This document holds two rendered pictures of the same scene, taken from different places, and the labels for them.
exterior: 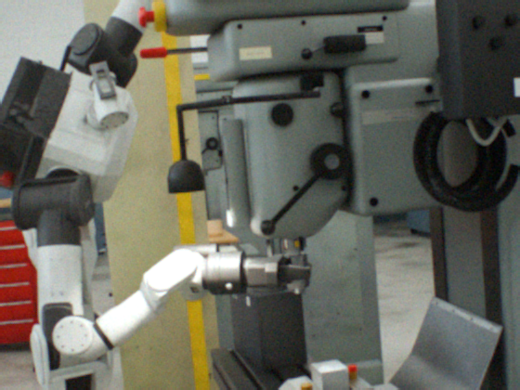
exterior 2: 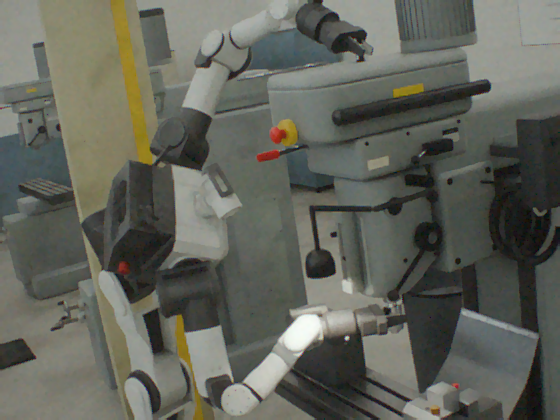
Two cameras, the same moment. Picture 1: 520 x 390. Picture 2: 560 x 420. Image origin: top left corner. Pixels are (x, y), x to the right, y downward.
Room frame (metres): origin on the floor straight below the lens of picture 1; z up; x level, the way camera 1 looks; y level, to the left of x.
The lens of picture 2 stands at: (-0.20, 0.67, 2.00)
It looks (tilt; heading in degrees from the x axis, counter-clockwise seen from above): 13 degrees down; 345
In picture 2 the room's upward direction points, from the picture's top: 9 degrees counter-clockwise
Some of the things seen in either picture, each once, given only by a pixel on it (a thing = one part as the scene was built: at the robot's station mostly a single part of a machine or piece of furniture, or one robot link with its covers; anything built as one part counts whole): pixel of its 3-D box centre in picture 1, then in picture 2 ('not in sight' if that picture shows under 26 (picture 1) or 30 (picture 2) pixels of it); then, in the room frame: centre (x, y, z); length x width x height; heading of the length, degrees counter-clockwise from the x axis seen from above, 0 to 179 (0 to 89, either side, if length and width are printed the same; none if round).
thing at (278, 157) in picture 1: (289, 154); (385, 228); (1.59, -0.08, 1.47); 0.21 x 0.19 x 0.32; 12
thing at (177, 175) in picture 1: (185, 175); (319, 261); (1.52, 0.13, 1.45); 0.07 x 0.07 x 0.06
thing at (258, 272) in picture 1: (253, 273); (359, 323); (1.60, 0.02, 1.23); 0.13 x 0.12 x 0.10; 170
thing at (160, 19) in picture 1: (159, 16); (287, 132); (1.54, 0.15, 1.76); 0.06 x 0.02 x 0.06; 12
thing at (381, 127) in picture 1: (378, 146); (442, 210); (1.63, -0.26, 1.47); 0.24 x 0.19 x 0.26; 12
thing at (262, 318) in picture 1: (266, 318); (325, 342); (1.99, 0.00, 1.04); 0.22 x 0.12 x 0.20; 19
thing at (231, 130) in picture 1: (234, 172); (348, 250); (1.56, 0.04, 1.45); 0.04 x 0.04 x 0.21; 12
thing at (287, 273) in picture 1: (294, 273); (396, 320); (1.56, -0.06, 1.23); 0.06 x 0.02 x 0.03; 80
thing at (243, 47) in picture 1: (298, 48); (386, 143); (1.60, -0.11, 1.68); 0.34 x 0.24 x 0.10; 102
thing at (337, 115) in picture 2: not in sight; (415, 100); (1.45, -0.14, 1.79); 0.45 x 0.04 x 0.04; 102
